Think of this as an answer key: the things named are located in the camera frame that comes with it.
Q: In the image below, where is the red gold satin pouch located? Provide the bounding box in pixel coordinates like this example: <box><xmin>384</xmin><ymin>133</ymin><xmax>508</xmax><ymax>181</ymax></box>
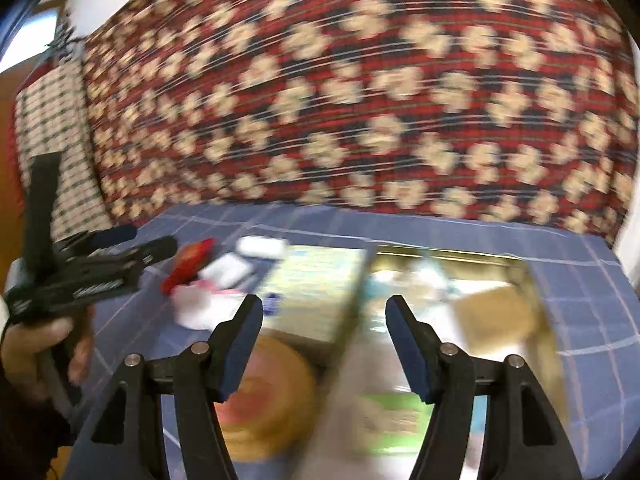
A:
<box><xmin>160</xmin><ymin>238</ymin><xmax>215</xmax><ymax>296</ymax></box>

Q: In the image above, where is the green tissue pack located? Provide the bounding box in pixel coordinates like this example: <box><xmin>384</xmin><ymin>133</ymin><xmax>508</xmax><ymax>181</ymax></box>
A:
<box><xmin>352</xmin><ymin>392</ymin><xmax>433</xmax><ymax>455</ymax></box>

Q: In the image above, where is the cotton swab teal pouch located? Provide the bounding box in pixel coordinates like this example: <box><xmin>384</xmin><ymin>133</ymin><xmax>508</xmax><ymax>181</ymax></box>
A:
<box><xmin>367</xmin><ymin>252</ymin><xmax>451</xmax><ymax>308</ymax></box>

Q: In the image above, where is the pink white knit sock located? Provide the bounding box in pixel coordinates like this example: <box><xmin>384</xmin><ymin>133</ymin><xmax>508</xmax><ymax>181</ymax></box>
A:
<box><xmin>170</xmin><ymin>280</ymin><xmax>245</xmax><ymax>332</ymax></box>

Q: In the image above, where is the white gauze roll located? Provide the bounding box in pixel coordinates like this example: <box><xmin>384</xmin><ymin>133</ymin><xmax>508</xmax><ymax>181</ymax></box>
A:
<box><xmin>235</xmin><ymin>235</ymin><xmax>288</xmax><ymax>260</ymax></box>

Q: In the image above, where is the person left hand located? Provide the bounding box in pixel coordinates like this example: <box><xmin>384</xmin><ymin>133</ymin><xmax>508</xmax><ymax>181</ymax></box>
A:
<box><xmin>1</xmin><ymin>306</ymin><xmax>94</xmax><ymax>404</ymax></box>

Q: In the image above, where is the cream green checked cloth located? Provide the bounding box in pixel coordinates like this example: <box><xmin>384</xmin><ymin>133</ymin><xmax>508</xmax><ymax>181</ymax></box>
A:
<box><xmin>14</xmin><ymin>61</ymin><xmax>112</xmax><ymax>240</ymax></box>

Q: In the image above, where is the gold metal tin tray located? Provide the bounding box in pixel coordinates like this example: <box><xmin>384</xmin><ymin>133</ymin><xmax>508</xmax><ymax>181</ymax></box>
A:
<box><xmin>296</xmin><ymin>246</ymin><xmax>566</xmax><ymax>479</ymax></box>

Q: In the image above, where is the blue checked tablecloth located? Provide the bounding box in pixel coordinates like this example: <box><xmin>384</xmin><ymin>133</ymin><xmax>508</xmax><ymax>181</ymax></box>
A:
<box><xmin>84</xmin><ymin>203</ymin><xmax>639</xmax><ymax>478</ymax></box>

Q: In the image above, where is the round orange tin lid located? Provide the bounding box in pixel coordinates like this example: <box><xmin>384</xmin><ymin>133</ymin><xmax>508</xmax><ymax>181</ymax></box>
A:
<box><xmin>213</xmin><ymin>336</ymin><xmax>317</xmax><ymax>463</ymax></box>

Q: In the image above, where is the yellow blue tissue box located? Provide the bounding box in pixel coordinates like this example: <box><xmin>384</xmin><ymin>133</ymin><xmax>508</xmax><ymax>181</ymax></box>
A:
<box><xmin>255</xmin><ymin>245</ymin><xmax>367</xmax><ymax>344</ymax></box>

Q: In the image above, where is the red plaid bear blanket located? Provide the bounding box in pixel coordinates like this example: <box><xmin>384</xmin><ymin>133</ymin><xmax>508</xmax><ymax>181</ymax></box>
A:
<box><xmin>85</xmin><ymin>0</ymin><xmax>638</xmax><ymax>242</ymax></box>

